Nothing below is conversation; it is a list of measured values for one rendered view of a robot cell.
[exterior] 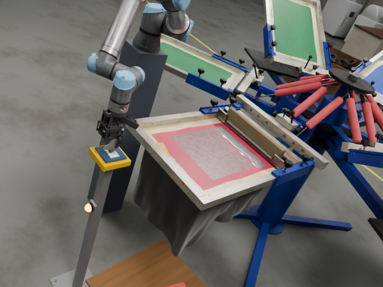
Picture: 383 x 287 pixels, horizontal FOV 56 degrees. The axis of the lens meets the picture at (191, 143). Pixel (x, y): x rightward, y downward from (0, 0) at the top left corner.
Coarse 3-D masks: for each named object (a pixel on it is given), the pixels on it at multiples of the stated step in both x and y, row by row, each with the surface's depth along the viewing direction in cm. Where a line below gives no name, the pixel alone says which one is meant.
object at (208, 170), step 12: (204, 156) 174; (216, 156) 177; (228, 156) 180; (240, 156) 184; (264, 156) 192; (192, 168) 163; (204, 168) 165; (216, 168) 169; (228, 168) 172; (240, 168) 175; (252, 168) 179; (264, 168) 182; (204, 180) 158; (216, 180) 161; (228, 180) 164
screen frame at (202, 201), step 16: (192, 112) 199; (240, 112) 218; (128, 128) 171; (144, 144) 163; (160, 160) 156; (176, 176) 150; (272, 176) 172; (192, 192) 144; (224, 192) 150; (240, 192) 155
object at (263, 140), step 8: (232, 112) 202; (232, 120) 202; (240, 120) 198; (248, 120) 197; (240, 128) 199; (248, 128) 195; (256, 128) 192; (248, 136) 195; (256, 136) 191; (264, 136) 188; (264, 144) 188; (272, 144) 185; (272, 152) 185; (280, 152) 182
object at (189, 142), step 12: (168, 132) 181; (180, 132) 184; (192, 132) 188; (204, 132) 192; (216, 132) 196; (168, 144) 172; (180, 144) 175; (192, 144) 179; (204, 144) 182; (216, 144) 186; (228, 144) 190; (180, 156) 167; (192, 156) 170
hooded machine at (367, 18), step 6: (372, 6) 1028; (378, 6) 1030; (366, 12) 1042; (372, 12) 1030; (378, 12) 1021; (360, 18) 1054; (366, 18) 1041; (372, 18) 1032; (378, 18) 1032; (360, 24) 1056; (366, 24) 1042; (372, 24) 1031; (378, 24) 1035; (348, 36) 1086
